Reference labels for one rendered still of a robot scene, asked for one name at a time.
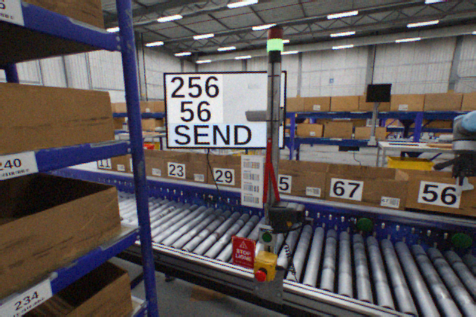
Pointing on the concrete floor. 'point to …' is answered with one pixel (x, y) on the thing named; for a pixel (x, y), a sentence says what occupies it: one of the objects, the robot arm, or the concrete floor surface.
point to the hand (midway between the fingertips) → (456, 193)
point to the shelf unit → (27, 42)
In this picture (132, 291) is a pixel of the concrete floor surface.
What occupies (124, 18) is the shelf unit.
